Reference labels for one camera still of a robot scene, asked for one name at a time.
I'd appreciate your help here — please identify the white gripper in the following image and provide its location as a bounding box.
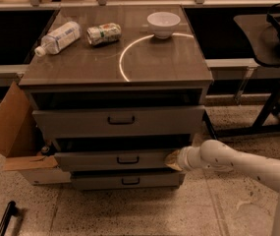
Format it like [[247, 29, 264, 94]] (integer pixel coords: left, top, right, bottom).
[[164, 147, 201, 171]]

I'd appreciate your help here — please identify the grey drawer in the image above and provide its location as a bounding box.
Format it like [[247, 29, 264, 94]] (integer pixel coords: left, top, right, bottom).
[[32, 106, 204, 140], [71, 171, 184, 190], [54, 149, 173, 172]]

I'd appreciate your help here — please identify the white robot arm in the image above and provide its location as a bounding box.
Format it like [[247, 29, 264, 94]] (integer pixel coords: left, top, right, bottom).
[[164, 140, 280, 236]]

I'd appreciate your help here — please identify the grey top drawer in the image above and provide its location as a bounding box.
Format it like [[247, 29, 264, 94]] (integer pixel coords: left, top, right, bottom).
[[32, 106, 204, 140]]

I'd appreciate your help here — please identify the grey drawer cabinet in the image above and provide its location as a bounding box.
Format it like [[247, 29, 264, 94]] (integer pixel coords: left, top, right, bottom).
[[19, 5, 214, 155]]

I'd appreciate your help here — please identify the grey bottom drawer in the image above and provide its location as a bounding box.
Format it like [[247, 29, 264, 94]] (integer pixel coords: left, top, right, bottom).
[[71, 171, 184, 190]]

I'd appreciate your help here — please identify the white ceramic bowl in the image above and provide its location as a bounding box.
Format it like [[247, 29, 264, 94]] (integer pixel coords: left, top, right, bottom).
[[147, 12, 181, 39]]

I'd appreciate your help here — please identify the crushed green white can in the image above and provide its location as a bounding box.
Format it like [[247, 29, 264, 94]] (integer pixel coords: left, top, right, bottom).
[[86, 23, 122, 46]]

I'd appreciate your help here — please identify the black side table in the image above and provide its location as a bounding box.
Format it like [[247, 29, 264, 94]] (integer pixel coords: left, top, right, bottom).
[[203, 15, 280, 140]]

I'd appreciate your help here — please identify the brown cardboard box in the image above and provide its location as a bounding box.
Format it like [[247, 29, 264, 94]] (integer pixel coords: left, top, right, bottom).
[[0, 83, 70, 185]]

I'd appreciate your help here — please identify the clear plastic water bottle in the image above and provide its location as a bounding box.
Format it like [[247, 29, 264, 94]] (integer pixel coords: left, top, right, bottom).
[[34, 21, 82, 57]]

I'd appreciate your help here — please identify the black bar on floor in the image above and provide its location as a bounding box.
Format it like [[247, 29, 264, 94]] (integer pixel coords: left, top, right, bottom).
[[0, 201, 18, 236]]

